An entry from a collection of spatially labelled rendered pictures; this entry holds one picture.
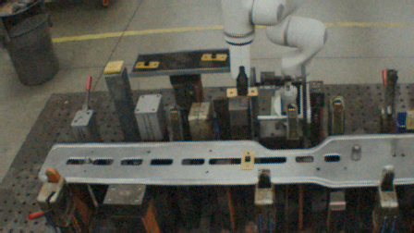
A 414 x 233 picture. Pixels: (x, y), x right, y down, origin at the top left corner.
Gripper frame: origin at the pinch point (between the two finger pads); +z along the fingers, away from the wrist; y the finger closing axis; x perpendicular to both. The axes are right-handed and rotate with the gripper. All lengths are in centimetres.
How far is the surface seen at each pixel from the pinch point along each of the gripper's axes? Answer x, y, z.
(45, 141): -91, -54, 62
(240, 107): -0.3, -14.6, 19.0
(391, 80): 46.5, -4.6, 4.4
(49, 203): -60, 18, 26
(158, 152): -27.7, -5.7, 28.0
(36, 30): -154, -224, 87
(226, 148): -5.6, -4.3, 26.9
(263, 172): 4.3, 18.1, 16.4
